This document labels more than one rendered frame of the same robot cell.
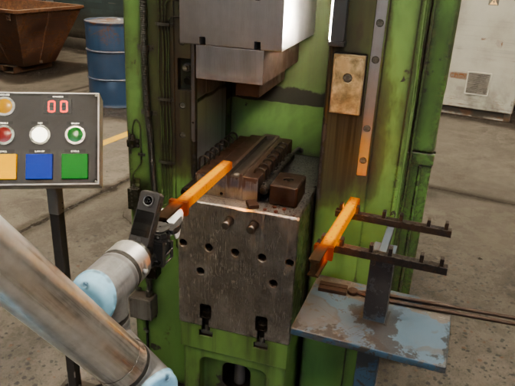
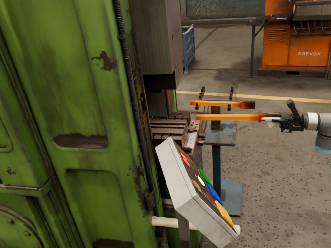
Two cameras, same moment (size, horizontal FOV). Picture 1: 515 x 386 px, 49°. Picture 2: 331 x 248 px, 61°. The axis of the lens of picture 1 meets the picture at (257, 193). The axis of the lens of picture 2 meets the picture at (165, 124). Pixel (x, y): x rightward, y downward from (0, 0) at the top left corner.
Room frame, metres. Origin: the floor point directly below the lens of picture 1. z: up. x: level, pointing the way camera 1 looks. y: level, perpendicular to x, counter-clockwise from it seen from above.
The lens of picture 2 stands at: (1.68, 1.42, 1.80)
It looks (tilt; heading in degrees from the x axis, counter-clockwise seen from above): 30 degrees down; 270
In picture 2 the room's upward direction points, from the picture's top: 7 degrees counter-clockwise
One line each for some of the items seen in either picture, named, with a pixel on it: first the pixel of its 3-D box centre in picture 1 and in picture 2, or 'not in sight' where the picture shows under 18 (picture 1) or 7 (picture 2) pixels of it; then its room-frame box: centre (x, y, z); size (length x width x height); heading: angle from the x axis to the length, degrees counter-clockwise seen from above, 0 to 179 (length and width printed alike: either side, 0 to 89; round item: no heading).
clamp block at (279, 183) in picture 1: (287, 189); (180, 119); (1.59, -0.09, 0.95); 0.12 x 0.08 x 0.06; 164
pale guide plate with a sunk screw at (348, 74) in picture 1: (347, 84); not in sight; (1.62, -0.24, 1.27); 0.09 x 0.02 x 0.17; 74
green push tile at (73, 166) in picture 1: (74, 166); (204, 178); (1.55, 0.54, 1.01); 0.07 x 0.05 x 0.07; 99
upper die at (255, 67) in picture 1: (251, 53); (139, 73); (1.79, 0.04, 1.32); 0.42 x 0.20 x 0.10; 164
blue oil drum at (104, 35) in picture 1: (114, 62); not in sight; (6.21, 1.63, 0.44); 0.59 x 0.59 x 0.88
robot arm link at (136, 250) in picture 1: (128, 263); (310, 121); (0.96, 0.25, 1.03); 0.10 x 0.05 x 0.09; 74
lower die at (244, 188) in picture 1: (247, 162); (148, 132); (1.79, 0.04, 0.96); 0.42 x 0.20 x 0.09; 164
